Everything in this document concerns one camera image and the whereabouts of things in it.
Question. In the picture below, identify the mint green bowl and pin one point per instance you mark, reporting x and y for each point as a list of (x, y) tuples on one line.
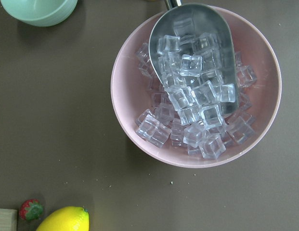
[(39, 12)]

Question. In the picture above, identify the pink bowl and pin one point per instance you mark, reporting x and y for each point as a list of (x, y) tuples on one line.
[(130, 99)]

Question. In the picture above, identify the yellow lemon lower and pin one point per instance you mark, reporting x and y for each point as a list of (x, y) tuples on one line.
[(70, 218)]

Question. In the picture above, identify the red strawberry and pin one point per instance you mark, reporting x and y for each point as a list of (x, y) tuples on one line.
[(31, 209)]

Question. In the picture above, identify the wooden cutting board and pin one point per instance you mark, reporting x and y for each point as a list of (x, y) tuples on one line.
[(8, 219)]

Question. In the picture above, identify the steel ice scoop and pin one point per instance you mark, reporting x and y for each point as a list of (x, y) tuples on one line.
[(211, 26)]

